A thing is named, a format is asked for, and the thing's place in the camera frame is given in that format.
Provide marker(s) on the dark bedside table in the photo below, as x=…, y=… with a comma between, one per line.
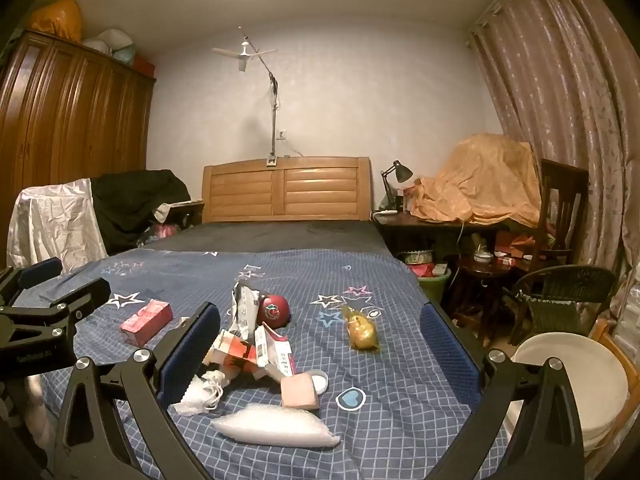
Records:
x=190, y=215

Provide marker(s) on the red round package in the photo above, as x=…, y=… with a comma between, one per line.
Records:
x=274, y=310

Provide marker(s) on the wooden bed headboard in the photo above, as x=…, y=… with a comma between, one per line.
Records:
x=300, y=185

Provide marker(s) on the dark round side table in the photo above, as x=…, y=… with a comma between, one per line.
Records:
x=480, y=271

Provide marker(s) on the pink box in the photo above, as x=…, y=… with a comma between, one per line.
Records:
x=147, y=320

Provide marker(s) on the white ceiling fan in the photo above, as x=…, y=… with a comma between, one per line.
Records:
x=244, y=52

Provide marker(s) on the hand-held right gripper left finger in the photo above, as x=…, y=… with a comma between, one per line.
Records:
x=192, y=350

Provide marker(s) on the black clothing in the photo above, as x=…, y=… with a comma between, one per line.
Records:
x=130, y=200

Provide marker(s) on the dark wooden chair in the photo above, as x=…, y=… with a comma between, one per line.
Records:
x=562, y=200

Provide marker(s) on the orange and white carton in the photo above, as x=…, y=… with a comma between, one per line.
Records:
x=235, y=352

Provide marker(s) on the pale green bag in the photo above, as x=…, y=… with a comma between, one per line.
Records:
x=125, y=56

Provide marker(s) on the orange plastic bag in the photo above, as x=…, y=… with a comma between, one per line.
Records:
x=57, y=20

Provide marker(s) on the dark wicker chair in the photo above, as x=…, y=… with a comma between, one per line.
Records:
x=570, y=285

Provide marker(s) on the green plastic bin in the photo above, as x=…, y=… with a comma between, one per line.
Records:
x=435, y=285

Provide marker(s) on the white power strip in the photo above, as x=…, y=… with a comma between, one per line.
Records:
x=385, y=213

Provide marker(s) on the orange cloth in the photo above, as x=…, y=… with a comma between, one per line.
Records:
x=475, y=180

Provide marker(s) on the small white bowl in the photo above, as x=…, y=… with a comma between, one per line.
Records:
x=482, y=257

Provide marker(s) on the clear bubble wrap bag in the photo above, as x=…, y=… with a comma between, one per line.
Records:
x=275, y=425

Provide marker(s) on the dark wooden desk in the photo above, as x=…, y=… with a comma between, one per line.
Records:
x=415, y=227

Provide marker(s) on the white face mask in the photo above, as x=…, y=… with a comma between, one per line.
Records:
x=200, y=395

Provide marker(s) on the pink item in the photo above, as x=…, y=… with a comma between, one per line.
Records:
x=166, y=231

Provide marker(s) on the black desk lamp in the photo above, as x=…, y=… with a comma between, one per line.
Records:
x=402, y=171

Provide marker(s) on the white plastic bag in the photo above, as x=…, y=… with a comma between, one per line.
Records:
x=107, y=39

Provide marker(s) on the red box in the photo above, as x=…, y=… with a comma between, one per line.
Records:
x=145, y=66

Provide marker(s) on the crumpled white wrapper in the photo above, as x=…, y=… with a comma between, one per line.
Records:
x=245, y=310

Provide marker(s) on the person's left hand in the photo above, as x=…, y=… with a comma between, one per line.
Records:
x=37, y=405

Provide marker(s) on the white satin cloth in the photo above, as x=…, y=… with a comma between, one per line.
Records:
x=55, y=220

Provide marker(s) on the yellow snack bag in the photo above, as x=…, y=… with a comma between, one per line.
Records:
x=362, y=332

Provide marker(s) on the blue checked star blanket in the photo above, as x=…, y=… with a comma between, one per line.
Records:
x=390, y=410

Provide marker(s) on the brown wooden wardrobe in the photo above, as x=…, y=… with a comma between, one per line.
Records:
x=60, y=110

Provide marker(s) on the patterned beige curtain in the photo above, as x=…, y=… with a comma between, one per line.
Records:
x=550, y=85

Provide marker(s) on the white round lid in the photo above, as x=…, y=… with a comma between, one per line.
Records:
x=321, y=380

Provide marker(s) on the pink sponge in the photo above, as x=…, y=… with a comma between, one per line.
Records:
x=299, y=392

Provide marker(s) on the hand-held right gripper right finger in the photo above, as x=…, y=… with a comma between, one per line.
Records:
x=445, y=355

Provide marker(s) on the metal phone stand pole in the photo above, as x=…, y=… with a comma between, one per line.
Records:
x=274, y=120

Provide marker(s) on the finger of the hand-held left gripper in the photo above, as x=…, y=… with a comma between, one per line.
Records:
x=42, y=270
x=85, y=297

